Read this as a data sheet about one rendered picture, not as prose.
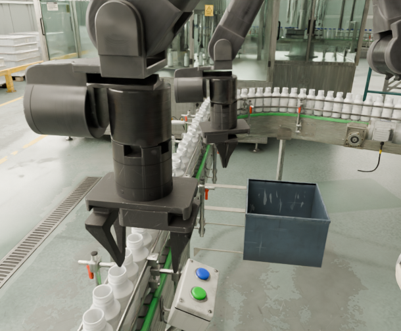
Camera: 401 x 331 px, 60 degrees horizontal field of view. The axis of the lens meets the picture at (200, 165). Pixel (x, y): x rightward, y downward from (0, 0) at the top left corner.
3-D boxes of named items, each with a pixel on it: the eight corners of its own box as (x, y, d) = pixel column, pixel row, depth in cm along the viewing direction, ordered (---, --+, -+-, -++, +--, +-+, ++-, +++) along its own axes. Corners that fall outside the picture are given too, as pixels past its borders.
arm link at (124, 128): (162, 79, 28) (176, 69, 33) (80, 76, 29) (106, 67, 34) (164, 159, 31) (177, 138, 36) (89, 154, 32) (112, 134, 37)
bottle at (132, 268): (123, 296, 87) (118, 242, 81) (145, 302, 86) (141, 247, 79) (111, 314, 82) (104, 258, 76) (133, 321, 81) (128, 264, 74)
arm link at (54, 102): (138, -1, 24) (166, 2, 32) (-17, -4, 26) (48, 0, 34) (146, 159, 29) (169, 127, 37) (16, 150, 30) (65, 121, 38)
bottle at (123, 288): (122, 345, 75) (115, 285, 68) (104, 330, 78) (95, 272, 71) (142, 326, 79) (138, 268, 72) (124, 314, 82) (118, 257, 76)
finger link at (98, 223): (156, 289, 36) (152, 211, 32) (90, 282, 37) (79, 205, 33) (170, 249, 42) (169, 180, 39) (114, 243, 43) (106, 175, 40)
